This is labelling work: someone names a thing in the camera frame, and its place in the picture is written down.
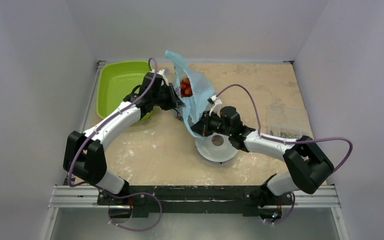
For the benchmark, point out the green plastic tub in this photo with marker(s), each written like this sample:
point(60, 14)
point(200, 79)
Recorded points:
point(116, 81)

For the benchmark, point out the white perforated filament spool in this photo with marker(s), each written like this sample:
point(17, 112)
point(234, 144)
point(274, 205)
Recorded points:
point(216, 149)

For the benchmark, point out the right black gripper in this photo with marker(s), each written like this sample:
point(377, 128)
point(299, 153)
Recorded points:
point(204, 122)

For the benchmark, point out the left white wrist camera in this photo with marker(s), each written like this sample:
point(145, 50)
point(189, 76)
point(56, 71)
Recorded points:
point(165, 73)

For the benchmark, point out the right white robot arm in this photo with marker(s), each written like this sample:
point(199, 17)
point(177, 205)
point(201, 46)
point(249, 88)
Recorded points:
point(308, 166)

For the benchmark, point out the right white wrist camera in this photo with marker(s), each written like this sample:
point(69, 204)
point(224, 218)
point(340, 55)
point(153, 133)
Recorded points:
point(215, 104)

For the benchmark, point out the blue plastic bag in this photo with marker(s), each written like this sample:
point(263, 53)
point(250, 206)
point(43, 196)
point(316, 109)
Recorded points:
point(202, 89)

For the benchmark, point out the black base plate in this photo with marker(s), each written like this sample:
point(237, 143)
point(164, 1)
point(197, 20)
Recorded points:
point(247, 200)

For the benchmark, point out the aluminium frame rail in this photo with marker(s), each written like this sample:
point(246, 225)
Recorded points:
point(87, 197)

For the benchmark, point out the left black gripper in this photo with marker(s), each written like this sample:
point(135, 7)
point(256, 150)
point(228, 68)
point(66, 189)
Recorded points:
point(174, 102)

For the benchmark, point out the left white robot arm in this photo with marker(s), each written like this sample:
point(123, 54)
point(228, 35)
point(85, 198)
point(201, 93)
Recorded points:
point(85, 151)

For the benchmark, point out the red fake fruits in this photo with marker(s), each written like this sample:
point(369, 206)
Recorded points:
point(185, 88)

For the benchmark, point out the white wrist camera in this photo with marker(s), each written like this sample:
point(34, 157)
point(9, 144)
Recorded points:
point(165, 73)
point(215, 104)

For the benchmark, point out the clear plastic screw box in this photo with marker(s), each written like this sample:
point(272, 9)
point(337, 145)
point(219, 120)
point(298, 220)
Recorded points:
point(287, 122)

